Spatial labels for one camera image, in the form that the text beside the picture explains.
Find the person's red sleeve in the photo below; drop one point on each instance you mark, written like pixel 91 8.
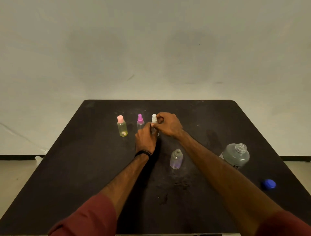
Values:
pixel 286 225
pixel 90 216

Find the purple spray cap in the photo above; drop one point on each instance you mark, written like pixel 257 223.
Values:
pixel 140 118

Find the person's left red sleeve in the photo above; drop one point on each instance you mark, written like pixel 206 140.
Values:
pixel 90 216

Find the person's right hand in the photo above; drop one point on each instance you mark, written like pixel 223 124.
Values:
pixel 170 125

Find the blue bottle cap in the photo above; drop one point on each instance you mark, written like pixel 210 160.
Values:
pixel 269 184

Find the person's left forearm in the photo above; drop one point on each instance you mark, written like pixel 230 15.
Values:
pixel 128 180

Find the white spray cap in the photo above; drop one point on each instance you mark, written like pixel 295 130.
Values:
pixel 154 118

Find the small yellow bottle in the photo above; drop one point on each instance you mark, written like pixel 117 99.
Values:
pixel 122 128

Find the pink cap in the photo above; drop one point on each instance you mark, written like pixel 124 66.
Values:
pixel 120 119

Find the black wristband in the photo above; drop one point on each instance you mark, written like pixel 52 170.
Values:
pixel 143 153

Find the small clear bottle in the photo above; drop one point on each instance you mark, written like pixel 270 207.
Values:
pixel 158 134
pixel 140 125

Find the person's right red sleeve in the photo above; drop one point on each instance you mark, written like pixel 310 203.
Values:
pixel 286 225

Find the person's right forearm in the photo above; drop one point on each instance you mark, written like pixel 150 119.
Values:
pixel 226 182

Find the large clear bottle blue label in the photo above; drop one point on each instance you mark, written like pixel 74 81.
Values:
pixel 235 155

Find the small purple tinted bottle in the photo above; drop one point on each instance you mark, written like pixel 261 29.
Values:
pixel 176 159

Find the person's left hand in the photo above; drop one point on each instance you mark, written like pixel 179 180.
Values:
pixel 145 139

